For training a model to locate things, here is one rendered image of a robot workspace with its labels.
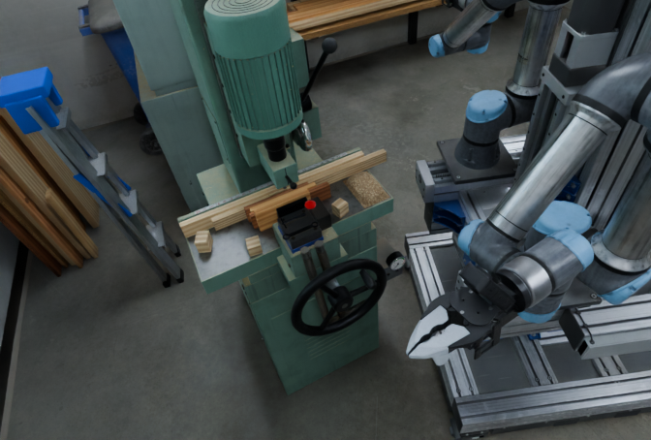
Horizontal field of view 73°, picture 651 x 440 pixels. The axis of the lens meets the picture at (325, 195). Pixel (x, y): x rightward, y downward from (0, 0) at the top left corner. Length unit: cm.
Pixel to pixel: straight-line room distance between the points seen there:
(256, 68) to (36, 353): 194
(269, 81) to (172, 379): 151
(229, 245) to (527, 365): 116
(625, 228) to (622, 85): 29
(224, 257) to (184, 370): 100
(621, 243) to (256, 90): 83
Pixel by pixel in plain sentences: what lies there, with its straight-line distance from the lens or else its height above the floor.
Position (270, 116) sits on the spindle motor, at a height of 126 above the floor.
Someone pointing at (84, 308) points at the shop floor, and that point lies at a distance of 260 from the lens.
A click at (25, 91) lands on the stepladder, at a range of 183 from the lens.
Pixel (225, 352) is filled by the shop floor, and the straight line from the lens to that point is 216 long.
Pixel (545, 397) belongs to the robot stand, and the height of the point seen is 23.
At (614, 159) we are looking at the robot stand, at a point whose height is 108.
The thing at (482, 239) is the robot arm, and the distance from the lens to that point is 92.
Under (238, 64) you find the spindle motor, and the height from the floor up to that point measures 140.
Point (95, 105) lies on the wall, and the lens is 378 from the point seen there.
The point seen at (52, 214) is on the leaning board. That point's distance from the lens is 259.
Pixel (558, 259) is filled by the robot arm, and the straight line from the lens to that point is 80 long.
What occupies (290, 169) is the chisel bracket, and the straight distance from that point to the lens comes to 123.
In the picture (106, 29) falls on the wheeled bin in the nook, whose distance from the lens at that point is 285.
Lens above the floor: 185
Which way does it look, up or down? 45 degrees down
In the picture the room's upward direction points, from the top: 8 degrees counter-clockwise
